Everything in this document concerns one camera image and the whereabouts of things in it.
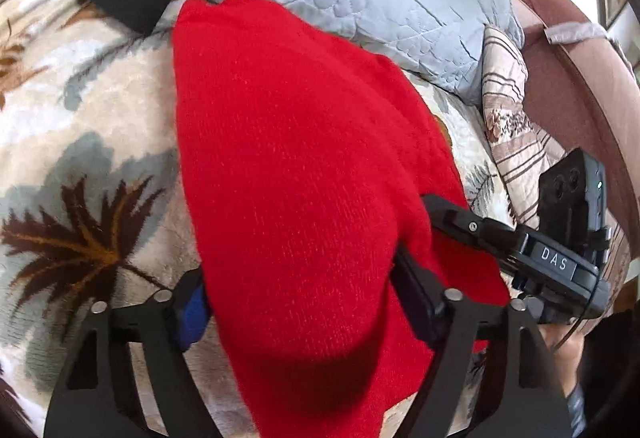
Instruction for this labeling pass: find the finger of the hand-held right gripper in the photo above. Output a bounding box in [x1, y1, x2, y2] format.
[421, 194, 525, 265]

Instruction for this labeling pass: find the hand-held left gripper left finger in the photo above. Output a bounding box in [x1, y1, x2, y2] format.
[44, 268, 211, 438]

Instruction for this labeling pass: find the leaf print fleece blanket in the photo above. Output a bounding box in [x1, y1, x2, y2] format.
[0, 0, 516, 438]

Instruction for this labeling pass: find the person's right forearm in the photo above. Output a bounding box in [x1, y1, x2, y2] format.
[541, 325, 588, 438]

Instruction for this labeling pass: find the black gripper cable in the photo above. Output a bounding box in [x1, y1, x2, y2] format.
[550, 281, 603, 350]

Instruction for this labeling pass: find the grey cloth strip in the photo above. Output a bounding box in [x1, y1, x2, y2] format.
[544, 22, 610, 45]

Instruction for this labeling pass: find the red and blue knit sweater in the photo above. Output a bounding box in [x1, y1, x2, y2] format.
[171, 0, 512, 438]

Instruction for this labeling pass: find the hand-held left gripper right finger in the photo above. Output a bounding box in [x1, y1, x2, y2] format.
[395, 245, 571, 438]

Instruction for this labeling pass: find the brown headboard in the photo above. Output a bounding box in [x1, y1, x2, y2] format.
[495, 0, 640, 269]

